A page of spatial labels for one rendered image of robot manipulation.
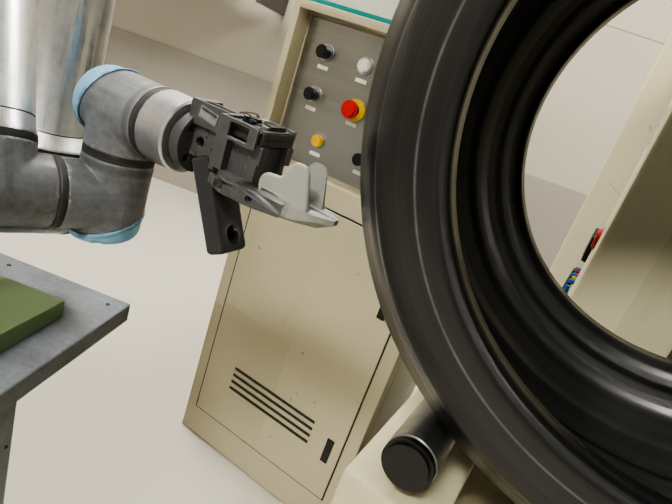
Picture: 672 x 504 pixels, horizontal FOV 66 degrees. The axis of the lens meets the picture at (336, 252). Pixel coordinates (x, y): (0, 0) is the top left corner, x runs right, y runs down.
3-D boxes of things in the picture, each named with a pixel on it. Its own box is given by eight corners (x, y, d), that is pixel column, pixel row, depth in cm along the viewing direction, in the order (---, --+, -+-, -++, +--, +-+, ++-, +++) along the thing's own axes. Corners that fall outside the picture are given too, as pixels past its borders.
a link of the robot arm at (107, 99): (121, 135, 73) (136, 65, 70) (183, 168, 68) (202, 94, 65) (59, 131, 65) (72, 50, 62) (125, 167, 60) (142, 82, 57)
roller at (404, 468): (514, 319, 69) (518, 352, 69) (480, 320, 71) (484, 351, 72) (428, 443, 39) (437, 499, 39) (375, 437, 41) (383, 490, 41)
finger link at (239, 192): (275, 205, 51) (210, 172, 54) (270, 219, 52) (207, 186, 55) (300, 202, 55) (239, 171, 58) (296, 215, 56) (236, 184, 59)
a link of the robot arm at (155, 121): (128, 161, 60) (188, 161, 68) (156, 177, 58) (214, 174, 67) (142, 85, 57) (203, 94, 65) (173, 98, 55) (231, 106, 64)
